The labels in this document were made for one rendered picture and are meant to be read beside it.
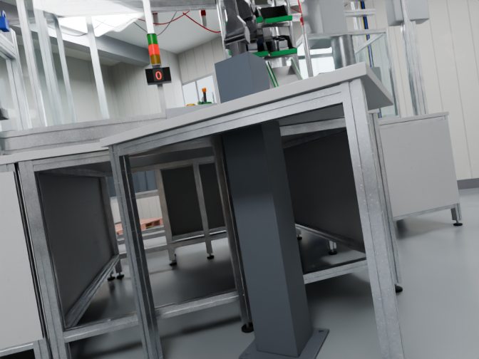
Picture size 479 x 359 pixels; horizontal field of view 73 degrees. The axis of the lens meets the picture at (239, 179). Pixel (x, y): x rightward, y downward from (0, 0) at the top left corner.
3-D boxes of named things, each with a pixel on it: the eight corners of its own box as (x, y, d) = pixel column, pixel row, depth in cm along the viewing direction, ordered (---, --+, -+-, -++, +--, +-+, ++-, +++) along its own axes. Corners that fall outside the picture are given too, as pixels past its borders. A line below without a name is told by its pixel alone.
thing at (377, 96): (367, 74, 70) (365, 60, 70) (100, 147, 116) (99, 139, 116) (394, 105, 131) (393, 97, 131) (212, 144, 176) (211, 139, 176)
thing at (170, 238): (403, 216, 308) (390, 125, 306) (169, 266, 263) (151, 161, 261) (378, 212, 345) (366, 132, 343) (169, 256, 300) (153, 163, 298)
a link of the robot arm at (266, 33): (271, 28, 142) (270, 16, 143) (229, 34, 144) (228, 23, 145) (271, 40, 150) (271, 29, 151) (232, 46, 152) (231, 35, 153)
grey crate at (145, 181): (162, 188, 332) (158, 166, 332) (98, 199, 319) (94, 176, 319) (163, 187, 374) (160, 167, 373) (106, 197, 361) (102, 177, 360)
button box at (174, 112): (219, 117, 134) (217, 102, 134) (167, 123, 129) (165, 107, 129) (217, 120, 141) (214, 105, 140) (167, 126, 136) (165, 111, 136)
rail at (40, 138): (251, 125, 144) (247, 100, 143) (31, 154, 126) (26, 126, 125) (249, 127, 149) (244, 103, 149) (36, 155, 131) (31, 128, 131)
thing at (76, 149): (379, 112, 148) (378, 105, 148) (13, 162, 117) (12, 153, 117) (279, 145, 286) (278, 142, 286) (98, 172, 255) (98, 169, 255)
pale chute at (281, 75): (306, 92, 157) (306, 85, 153) (279, 97, 156) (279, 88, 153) (291, 65, 176) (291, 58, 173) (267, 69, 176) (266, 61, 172)
